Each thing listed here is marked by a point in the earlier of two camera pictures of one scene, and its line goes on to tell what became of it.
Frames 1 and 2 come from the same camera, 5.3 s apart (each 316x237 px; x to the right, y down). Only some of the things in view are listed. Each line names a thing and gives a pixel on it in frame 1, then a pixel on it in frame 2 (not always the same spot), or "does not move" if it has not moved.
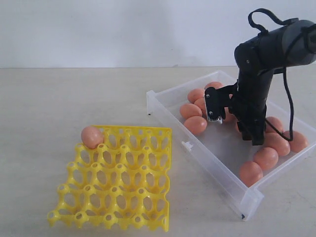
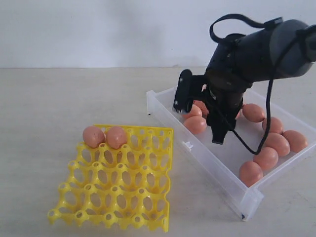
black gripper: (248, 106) → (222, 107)
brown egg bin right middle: (281, 144) does not move
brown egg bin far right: (299, 142) does not move
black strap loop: (262, 30) → (233, 36)
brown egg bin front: (250, 173) does not move
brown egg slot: (91, 137) does not move
